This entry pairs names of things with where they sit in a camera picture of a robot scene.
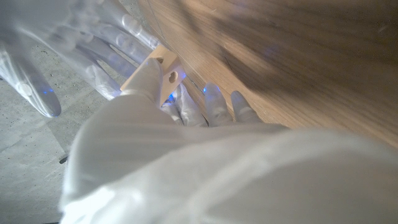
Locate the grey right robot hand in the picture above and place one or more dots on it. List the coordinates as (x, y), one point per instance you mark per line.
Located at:
(84, 43)

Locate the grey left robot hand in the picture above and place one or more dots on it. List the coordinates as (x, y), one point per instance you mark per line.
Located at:
(224, 174)

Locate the wooden block with holes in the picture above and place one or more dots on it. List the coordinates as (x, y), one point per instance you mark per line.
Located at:
(171, 70)

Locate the black backdrop stand pole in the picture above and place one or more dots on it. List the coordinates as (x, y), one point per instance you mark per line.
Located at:
(63, 160)

